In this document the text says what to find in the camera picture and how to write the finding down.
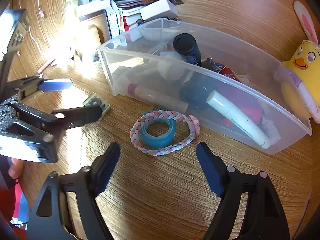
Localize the small green printed packet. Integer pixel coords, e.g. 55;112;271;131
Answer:
82;93;111;120

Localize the blue tape roll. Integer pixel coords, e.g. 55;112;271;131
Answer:
140;119;176;149

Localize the red fabric pouch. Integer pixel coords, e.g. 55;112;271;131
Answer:
214;62;262;126

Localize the braided pink white bracelet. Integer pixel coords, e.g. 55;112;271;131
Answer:
130;109;201;157

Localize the white long tube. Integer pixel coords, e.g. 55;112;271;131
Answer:
206;90;271;150

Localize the pink cosmetic tube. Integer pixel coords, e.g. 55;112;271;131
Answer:
261;118;281;145

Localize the green pump bottle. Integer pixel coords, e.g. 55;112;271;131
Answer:
178;81;216;111

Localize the person's hand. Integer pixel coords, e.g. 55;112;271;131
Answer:
8;158;24;179

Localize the brown cylindrical container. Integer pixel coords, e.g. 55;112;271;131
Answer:
75;9;112;61

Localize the stack of books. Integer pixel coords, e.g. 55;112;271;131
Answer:
77;0;183;39

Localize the clear plastic storage bin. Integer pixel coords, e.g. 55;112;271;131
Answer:
98;18;312;155

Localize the yellow chick plush toy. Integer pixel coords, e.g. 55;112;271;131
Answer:
274;1;319;124

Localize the white small box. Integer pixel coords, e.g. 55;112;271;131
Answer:
140;0;179;21

